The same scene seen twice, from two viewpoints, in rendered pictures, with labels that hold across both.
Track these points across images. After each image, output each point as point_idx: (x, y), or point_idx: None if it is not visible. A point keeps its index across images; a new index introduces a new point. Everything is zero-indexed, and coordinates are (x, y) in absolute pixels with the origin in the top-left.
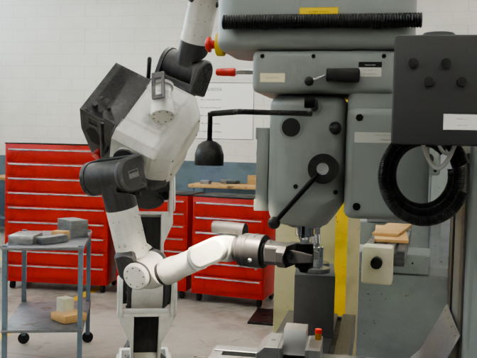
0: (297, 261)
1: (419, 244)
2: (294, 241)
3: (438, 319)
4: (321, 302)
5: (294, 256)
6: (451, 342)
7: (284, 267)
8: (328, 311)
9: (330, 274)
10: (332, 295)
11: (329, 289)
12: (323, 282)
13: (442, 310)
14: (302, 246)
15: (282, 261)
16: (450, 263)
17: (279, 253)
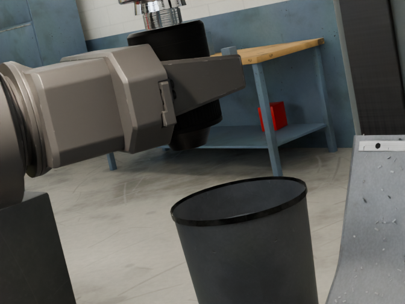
0: (196, 101)
1: None
2: (78, 54)
3: (355, 177)
4: (38, 279)
5: (179, 81)
6: None
7: (169, 140)
8: (60, 296)
9: (25, 194)
10: (58, 248)
11: (46, 234)
12: (25, 221)
13: (352, 155)
14: (186, 35)
15: (172, 108)
16: (370, 30)
17: (145, 78)
